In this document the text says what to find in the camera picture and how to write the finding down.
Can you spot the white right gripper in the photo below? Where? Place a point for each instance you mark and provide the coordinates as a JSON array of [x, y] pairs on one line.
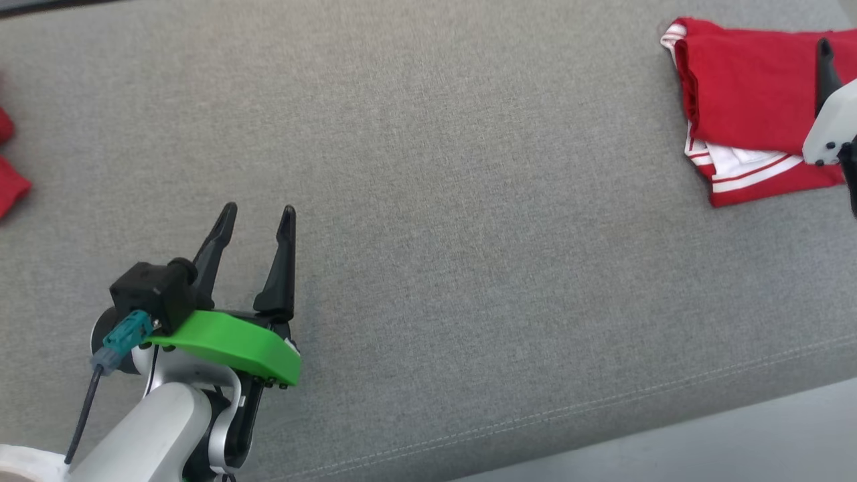
[[833, 130]]

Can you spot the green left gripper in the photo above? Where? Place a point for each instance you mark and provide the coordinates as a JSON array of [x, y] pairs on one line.
[[234, 341]]

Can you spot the red white basketball jersey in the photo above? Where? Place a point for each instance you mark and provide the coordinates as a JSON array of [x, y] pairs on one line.
[[750, 94]]

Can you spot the red shorts white stripe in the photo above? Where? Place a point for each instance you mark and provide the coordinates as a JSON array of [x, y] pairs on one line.
[[10, 184]]

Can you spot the grey fabric sofa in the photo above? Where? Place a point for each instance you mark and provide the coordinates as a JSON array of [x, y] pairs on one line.
[[469, 234]]

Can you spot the white tape label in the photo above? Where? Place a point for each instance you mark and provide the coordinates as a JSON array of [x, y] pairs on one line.
[[27, 465]]

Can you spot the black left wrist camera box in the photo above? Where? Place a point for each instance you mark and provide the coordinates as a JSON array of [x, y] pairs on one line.
[[150, 291]]

